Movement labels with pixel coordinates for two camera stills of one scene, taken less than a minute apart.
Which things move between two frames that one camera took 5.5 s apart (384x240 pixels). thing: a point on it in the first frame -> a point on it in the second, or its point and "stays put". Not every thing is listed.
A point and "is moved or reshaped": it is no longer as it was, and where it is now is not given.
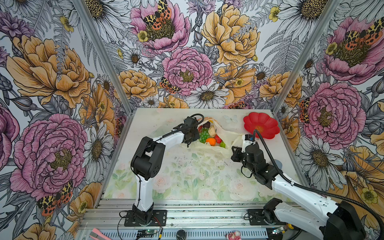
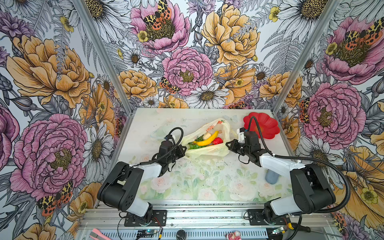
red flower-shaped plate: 266,126 stays put
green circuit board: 145,233 stays put
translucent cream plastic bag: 231,139 is moved or reshaped
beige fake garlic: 211,131 -> 206,136
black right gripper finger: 237,153 -> 234,145
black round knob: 181,235 stays put
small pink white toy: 235,235 stays put
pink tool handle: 96,234 stays put
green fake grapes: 204,135 -> 193,145
